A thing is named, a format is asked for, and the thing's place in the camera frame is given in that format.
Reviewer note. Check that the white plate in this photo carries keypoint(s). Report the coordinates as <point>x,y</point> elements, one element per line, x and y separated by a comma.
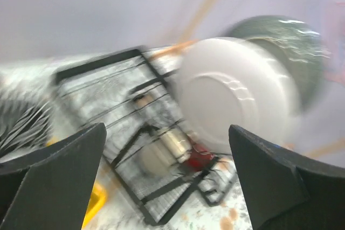
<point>225,81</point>

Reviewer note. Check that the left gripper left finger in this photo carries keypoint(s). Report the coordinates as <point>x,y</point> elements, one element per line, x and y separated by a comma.
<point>50,188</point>

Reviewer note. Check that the grey patterned plate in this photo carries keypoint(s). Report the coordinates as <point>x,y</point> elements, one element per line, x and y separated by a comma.
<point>294,43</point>

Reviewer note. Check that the wooden clothes rack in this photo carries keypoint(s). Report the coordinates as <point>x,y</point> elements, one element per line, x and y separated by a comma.
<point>185,41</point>

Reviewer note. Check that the thick pink hanger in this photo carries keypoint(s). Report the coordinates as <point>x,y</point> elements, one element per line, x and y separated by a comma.
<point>333,36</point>

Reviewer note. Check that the floral table mat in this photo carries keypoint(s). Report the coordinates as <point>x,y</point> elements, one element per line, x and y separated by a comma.
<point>218,204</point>

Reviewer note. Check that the yellow plastic tray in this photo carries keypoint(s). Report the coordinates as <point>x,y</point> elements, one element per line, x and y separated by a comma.
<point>96,202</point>

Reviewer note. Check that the black wire dish rack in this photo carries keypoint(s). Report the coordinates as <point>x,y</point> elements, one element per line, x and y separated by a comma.
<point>127,93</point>

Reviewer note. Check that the white ceramic cup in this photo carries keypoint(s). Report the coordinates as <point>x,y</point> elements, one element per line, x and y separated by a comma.
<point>169,149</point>

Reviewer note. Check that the red bowl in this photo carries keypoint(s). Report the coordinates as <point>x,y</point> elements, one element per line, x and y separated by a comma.
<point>199,158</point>

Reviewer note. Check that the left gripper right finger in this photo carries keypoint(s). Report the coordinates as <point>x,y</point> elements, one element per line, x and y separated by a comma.
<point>283,189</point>

